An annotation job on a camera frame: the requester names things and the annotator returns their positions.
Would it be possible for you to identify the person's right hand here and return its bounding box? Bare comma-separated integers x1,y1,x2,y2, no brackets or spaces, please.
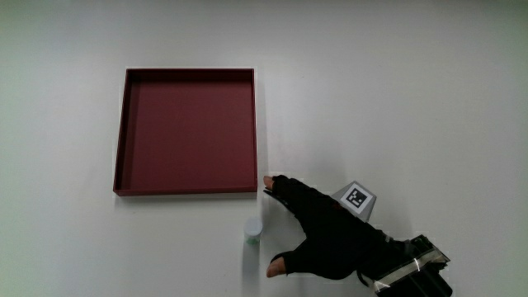
262,174,396,281

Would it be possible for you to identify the white-capped green glue stick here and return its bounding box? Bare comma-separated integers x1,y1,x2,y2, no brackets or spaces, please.
243,217,264,246

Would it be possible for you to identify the person's right forearm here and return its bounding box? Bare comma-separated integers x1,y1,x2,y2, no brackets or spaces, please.
357,233,454,297

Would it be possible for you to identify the dark red square tray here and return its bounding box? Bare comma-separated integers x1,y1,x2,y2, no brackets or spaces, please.
112,68,259,197

